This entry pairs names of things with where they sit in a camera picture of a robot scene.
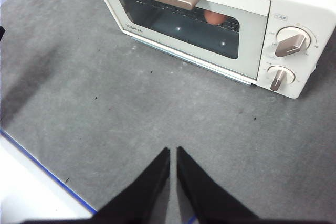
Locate metal wire oven rack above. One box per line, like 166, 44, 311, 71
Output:
136, 0, 240, 31

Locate cream Toshiba toaster oven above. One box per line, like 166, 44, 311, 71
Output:
88, 0, 336, 100

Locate cream temperature knob tan grip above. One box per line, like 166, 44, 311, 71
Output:
274, 26, 313, 58

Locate glass oven door tan handle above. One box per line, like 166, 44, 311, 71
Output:
91, 0, 271, 80

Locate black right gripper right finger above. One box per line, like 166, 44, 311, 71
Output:
176, 146, 266, 224

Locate brown egg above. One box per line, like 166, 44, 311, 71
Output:
204, 10, 227, 25

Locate cream timer knob tan grip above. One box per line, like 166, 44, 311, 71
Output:
267, 65, 296, 91

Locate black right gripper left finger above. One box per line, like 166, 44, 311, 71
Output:
91, 147, 171, 224

